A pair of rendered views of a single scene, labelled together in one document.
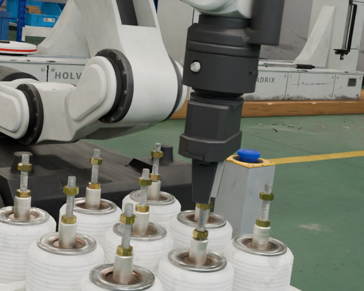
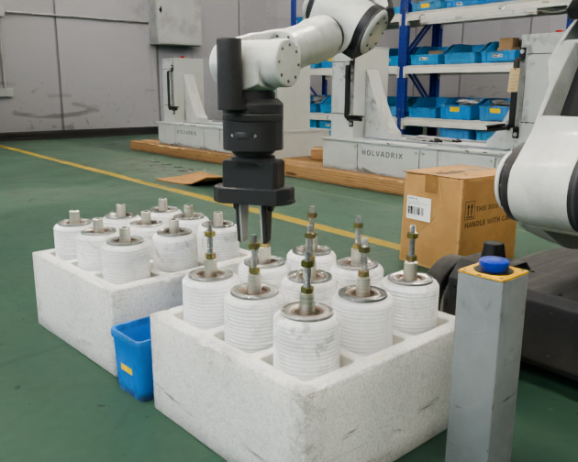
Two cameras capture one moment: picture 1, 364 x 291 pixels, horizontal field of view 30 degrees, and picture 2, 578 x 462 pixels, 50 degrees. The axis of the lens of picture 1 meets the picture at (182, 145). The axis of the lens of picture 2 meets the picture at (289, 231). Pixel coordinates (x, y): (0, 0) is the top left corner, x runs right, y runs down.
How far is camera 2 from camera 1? 1.28 m
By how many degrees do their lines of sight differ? 88
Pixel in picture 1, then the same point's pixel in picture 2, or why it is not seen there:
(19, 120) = not seen: hidden behind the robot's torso
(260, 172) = (477, 283)
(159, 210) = (384, 284)
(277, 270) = (276, 328)
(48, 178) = not seen: hidden behind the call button
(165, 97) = (550, 198)
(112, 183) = (556, 297)
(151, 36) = (575, 126)
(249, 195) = (461, 306)
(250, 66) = (229, 128)
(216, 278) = (228, 300)
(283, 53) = not seen: outside the picture
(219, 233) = (339, 302)
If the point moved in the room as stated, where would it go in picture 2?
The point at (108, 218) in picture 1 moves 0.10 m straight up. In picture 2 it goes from (339, 270) to (340, 214)
